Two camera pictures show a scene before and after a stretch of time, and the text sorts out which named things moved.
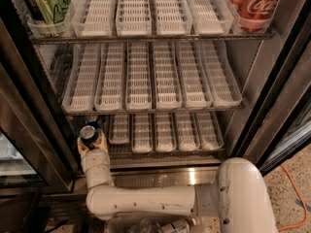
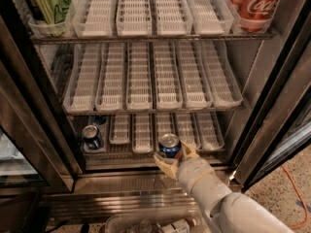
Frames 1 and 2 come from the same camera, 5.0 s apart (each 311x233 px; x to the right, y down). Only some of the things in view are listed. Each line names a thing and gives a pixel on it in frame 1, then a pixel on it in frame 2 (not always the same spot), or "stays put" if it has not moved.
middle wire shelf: (151, 110) stays put
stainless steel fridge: (181, 78) stays put
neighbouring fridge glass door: (36, 151) stays put
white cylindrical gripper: (91, 159) → (192, 173)
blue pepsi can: (86, 131) → (170, 146)
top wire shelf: (150, 40) stays put
